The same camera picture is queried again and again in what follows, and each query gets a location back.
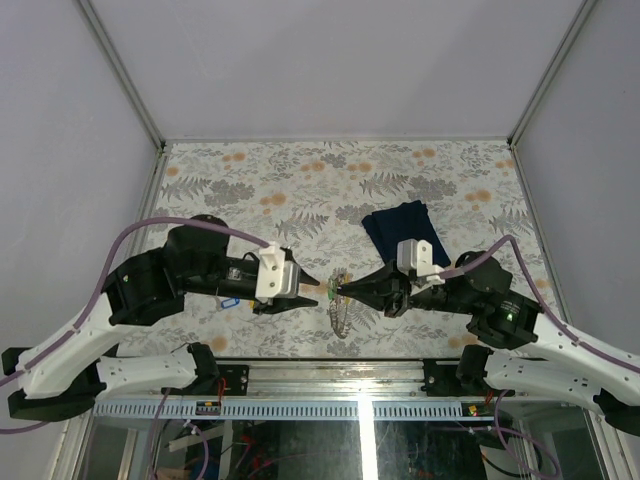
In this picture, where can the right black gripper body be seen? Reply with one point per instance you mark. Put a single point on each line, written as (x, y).
(433, 297)

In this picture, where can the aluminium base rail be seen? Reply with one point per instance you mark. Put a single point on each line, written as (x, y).
(325, 377)

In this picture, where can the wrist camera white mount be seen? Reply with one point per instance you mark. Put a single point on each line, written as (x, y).
(277, 276)
(414, 258)

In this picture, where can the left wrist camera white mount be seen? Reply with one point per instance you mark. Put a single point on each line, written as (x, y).
(277, 276)

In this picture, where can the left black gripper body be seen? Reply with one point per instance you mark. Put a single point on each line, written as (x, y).
(235, 279)

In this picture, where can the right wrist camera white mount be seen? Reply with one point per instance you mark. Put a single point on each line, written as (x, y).
(414, 258)

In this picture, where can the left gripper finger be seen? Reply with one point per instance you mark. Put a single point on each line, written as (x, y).
(297, 275)
(280, 305)

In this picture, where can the dark blue folded cloth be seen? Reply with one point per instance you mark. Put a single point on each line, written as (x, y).
(386, 228)

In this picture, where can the slotted grey cable duct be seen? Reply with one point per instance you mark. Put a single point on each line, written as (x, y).
(242, 409)

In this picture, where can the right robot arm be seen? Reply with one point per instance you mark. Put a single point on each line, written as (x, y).
(521, 346)

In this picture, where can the blue key tag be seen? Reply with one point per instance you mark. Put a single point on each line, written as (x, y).
(229, 303)

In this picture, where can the metal keyring with yellow handle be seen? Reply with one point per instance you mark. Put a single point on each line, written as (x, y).
(338, 305)

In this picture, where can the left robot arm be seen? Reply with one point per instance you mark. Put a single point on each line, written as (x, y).
(76, 367)

